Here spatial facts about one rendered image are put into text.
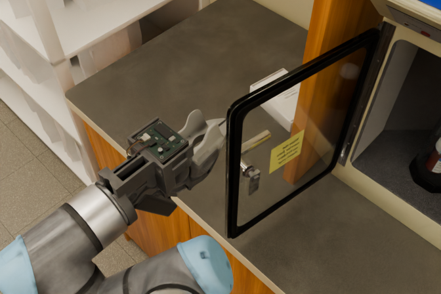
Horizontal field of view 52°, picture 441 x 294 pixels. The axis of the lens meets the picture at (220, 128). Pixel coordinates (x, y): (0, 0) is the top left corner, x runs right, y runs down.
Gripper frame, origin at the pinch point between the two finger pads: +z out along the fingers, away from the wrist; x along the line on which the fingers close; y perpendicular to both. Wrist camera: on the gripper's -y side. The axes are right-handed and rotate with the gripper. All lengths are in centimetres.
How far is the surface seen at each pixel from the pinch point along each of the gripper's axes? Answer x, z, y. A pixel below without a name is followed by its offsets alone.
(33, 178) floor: 119, -8, -131
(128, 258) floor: 53, -1, -131
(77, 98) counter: 57, 3, -37
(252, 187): -5.5, 2.4, -13.4
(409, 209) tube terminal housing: -26, 30, -31
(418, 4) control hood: -15.2, 19.1, 20.1
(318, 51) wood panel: -2.1, 21.3, 3.4
